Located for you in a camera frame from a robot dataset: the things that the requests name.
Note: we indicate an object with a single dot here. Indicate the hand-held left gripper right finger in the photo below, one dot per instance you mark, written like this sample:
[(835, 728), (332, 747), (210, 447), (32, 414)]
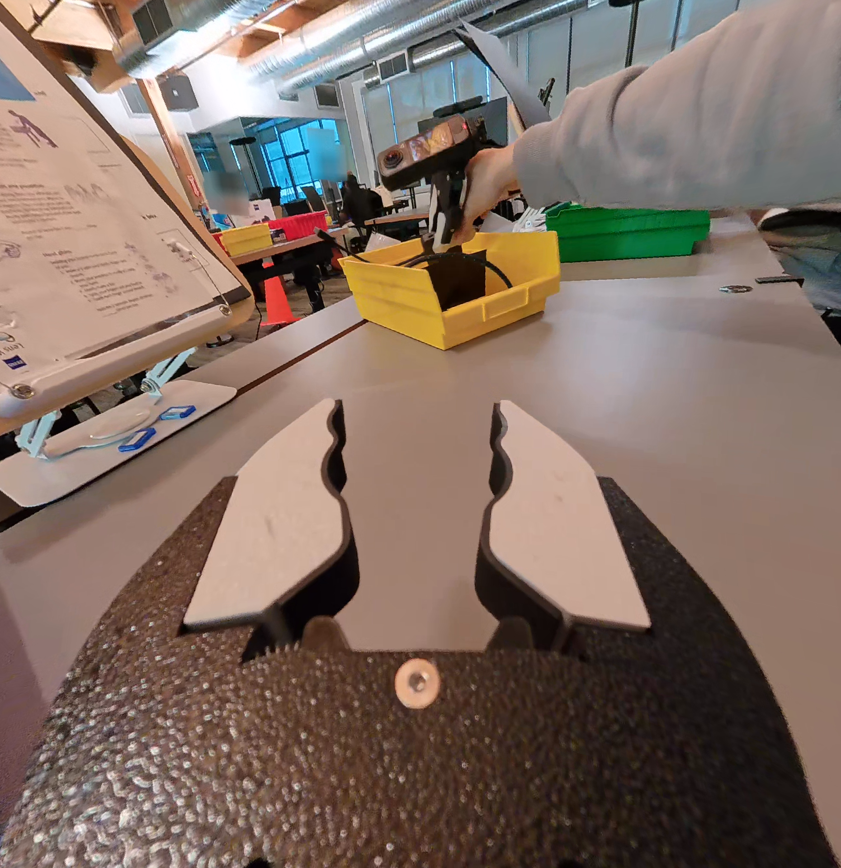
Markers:
[(556, 536)]

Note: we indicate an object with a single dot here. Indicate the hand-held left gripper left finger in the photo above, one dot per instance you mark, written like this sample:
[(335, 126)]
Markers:
[(278, 522)]

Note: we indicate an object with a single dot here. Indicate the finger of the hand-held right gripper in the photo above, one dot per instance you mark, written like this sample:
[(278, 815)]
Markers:
[(442, 220)]

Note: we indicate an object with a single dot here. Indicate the person's right forearm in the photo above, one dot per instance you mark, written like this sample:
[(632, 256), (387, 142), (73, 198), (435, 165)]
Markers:
[(685, 115)]

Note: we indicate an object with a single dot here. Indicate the person's right hand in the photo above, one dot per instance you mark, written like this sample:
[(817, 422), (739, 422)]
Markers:
[(495, 180)]

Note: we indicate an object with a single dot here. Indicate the black card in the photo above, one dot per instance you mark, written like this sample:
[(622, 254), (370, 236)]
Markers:
[(458, 281)]

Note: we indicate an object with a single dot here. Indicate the red plastic bin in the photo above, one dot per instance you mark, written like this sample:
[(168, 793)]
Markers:
[(298, 224)]

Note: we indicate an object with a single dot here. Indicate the white stand base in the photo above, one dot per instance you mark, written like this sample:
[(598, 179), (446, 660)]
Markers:
[(190, 407)]

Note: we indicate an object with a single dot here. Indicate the blue plastic clip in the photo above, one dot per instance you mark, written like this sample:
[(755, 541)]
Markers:
[(137, 439), (176, 412)]

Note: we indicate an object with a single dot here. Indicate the green plastic bin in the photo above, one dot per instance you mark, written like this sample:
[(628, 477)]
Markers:
[(624, 230)]

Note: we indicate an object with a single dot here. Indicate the orange traffic cone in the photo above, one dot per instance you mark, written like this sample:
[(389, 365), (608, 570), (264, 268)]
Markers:
[(279, 305)]

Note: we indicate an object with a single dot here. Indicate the small yellow plastic bin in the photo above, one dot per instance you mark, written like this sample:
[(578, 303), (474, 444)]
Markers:
[(247, 239)]

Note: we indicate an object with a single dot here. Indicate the instruction sheet on book stand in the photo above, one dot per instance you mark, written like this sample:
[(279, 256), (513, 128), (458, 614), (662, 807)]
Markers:
[(234, 285)]

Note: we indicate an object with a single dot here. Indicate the metal washer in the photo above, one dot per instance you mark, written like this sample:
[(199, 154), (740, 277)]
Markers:
[(735, 288)]

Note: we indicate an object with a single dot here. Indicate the small black strip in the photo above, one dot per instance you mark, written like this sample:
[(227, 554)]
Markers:
[(780, 279)]

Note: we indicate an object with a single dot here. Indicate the person's light sweatshirt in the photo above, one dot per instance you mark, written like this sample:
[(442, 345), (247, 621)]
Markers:
[(817, 258)]

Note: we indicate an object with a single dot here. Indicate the silver air duct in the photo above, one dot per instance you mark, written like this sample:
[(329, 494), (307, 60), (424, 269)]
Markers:
[(366, 34)]

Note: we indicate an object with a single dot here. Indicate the black wall speaker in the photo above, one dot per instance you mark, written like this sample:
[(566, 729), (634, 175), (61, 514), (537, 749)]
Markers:
[(176, 93)]

